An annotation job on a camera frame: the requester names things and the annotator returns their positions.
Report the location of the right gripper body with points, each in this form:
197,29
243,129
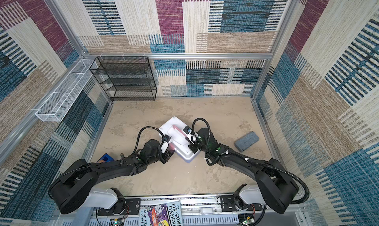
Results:
194,148

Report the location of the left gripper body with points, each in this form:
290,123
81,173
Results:
164,157

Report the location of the white and blue toolbox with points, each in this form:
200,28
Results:
174,128

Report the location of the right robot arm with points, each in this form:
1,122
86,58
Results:
278,187

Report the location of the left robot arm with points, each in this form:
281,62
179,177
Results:
72,187

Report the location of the grey sponge block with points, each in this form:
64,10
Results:
246,141

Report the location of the colourful treehouse book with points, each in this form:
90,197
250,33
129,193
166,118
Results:
168,214

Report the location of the blue tape dispenser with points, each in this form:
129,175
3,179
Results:
105,158

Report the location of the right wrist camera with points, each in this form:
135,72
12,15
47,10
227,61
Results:
190,135

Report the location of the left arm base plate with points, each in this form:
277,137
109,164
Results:
129,206

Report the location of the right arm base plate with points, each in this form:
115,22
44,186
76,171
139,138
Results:
229,203

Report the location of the black wire mesh shelf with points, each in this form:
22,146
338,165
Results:
125,78

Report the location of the white wire mesh basket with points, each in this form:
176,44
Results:
55,108

